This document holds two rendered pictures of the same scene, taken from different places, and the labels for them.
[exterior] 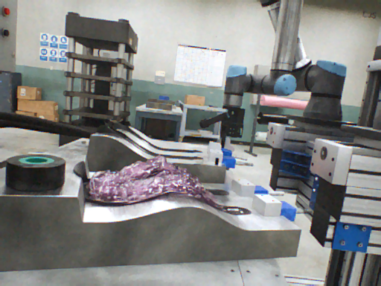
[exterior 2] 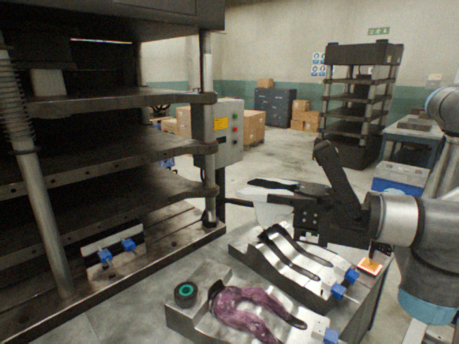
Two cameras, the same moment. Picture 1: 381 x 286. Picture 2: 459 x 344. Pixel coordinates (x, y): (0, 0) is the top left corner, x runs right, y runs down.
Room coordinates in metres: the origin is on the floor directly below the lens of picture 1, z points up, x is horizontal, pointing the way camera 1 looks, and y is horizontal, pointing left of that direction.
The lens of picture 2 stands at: (0.07, -0.37, 1.64)
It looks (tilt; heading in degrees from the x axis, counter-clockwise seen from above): 21 degrees down; 46
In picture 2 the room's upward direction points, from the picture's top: straight up
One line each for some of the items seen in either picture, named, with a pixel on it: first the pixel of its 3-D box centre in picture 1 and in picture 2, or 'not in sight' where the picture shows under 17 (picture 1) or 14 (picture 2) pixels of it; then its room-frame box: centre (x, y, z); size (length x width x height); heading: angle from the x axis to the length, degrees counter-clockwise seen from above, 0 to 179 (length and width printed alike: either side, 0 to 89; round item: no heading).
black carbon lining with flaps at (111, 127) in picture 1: (147, 140); (289, 248); (0.91, 0.13, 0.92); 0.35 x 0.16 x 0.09; 90
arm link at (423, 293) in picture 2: not in sight; (427, 276); (0.53, -0.35, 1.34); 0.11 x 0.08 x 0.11; 26
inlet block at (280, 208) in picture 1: (285, 211); not in sight; (0.60, -0.22, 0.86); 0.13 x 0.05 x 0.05; 107
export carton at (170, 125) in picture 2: not in sight; (175, 129); (3.36, 4.88, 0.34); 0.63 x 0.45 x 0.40; 94
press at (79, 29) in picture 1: (103, 87); (358, 104); (5.35, 1.60, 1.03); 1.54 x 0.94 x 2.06; 4
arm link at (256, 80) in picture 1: (258, 84); not in sight; (1.21, -0.25, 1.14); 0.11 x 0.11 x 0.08; 30
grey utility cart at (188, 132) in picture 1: (199, 123); not in sight; (6.93, -0.18, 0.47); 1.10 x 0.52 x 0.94; 102
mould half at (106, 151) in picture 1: (141, 154); (287, 254); (0.92, 0.14, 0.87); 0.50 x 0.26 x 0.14; 90
